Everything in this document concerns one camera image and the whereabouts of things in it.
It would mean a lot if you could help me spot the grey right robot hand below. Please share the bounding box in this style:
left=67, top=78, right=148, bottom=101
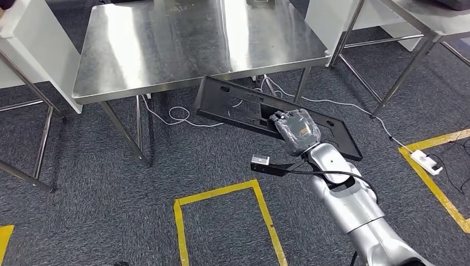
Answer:
left=269, top=108, right=322, bottom=157

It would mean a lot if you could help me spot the black plastic panel part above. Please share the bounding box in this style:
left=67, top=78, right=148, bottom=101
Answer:
left=195, top=75, right=364, bottom=161

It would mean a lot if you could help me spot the stainless steel workbench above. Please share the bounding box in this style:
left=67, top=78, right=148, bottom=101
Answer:
left=71, top=0, right=331, bottom=167

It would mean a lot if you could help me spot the white panel board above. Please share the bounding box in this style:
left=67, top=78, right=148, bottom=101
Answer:
left=352, top=9, right=432, bottom=52
left=0, top=0, right=83, bottom=115
left=304, top=0, right=359, bottom=68

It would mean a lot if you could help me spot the white power strip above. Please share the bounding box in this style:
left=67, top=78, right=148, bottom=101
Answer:
left=410, top=149, right=443, bottom=176

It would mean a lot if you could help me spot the yellow floor tape square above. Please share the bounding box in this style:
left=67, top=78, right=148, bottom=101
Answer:
left=398, top=128, right=470, bottom=234
left=0, top=224, right=14, bottom=263
left=173, top=180, right=289, bottom=266

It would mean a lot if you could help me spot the white power cord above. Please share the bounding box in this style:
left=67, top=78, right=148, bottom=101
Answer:
left=141, top=75, right=414, bottom=153

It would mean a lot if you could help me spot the black cable on robot arm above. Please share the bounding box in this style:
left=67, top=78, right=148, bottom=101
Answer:
left=290, top=169, right=379, bottom=203

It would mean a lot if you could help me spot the steel frame table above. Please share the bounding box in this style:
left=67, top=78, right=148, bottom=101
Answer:
left=328, top=0, right=470, bottom=117
left=0, top=49, right=68, bottom=194

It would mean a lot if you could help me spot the thin black cable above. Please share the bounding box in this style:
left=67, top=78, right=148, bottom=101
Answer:
left=427, top=126, right=470, bottom=195

